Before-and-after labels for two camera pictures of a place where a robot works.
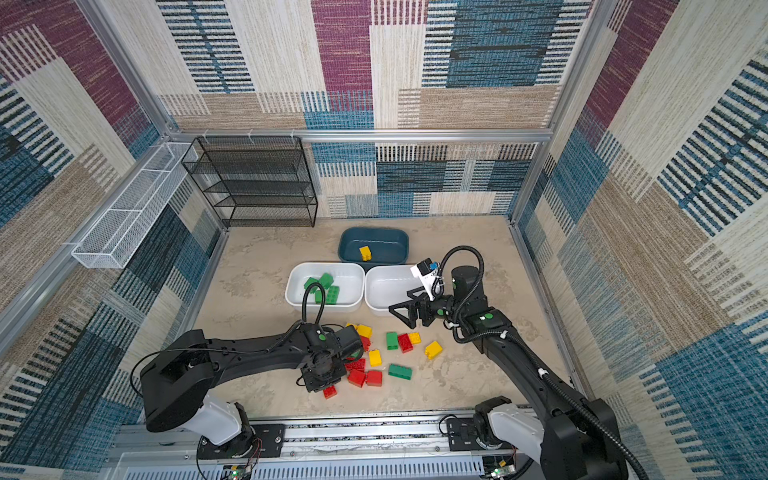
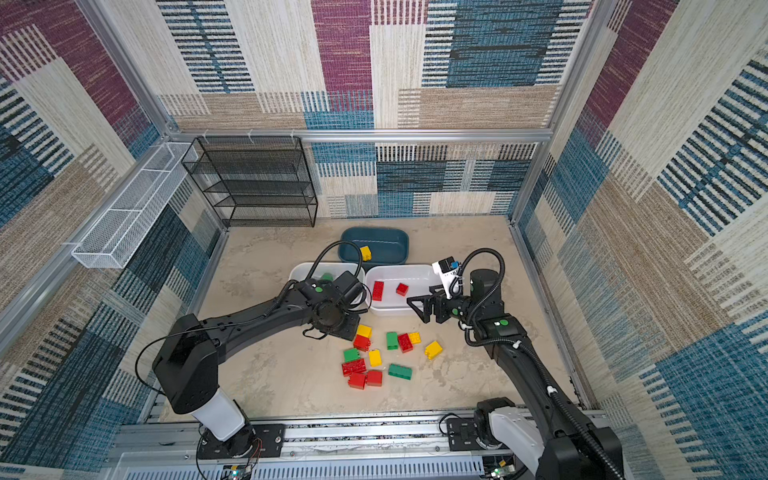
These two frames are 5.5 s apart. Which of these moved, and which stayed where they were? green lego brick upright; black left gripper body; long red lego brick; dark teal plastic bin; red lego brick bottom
Moved: black left gripper body; long red lego brick
Stayed: green lego brick upright; red lego brick bottom; dark teal plastic bin
